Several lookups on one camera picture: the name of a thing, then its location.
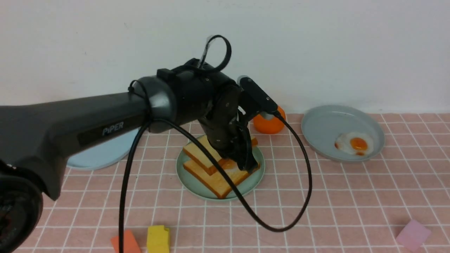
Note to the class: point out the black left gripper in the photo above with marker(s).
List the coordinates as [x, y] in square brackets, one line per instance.
[230, 138]

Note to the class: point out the fried egg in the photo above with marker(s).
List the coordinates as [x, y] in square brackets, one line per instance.
[355, 143]
[228, 164]

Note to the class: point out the toast slice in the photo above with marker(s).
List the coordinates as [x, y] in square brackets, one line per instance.
[199, 157]
[216, 183]

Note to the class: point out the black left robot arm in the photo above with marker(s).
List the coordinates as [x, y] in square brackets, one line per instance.
[37, 140]

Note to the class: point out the orange fruit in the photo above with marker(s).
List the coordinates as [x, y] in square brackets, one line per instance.
[272, 126]

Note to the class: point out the green round plate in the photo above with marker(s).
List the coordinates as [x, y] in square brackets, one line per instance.
[197, 188]

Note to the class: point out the grey blue plate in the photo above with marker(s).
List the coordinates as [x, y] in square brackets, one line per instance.
[322, 125]

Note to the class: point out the light blue plate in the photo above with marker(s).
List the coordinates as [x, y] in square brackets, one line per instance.
[105, 154]

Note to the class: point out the yellow block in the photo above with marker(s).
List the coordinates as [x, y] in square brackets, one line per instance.
[158, 239]

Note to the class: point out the pink checkered tablecloth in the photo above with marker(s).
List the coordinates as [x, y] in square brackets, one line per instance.
[354, 208]

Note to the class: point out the orange block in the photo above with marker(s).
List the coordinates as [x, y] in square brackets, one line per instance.
[130, 243]

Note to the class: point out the pink block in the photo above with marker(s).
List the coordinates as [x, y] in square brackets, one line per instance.
[413, 235]

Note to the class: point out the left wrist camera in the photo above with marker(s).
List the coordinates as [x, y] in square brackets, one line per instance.
[254, 100]

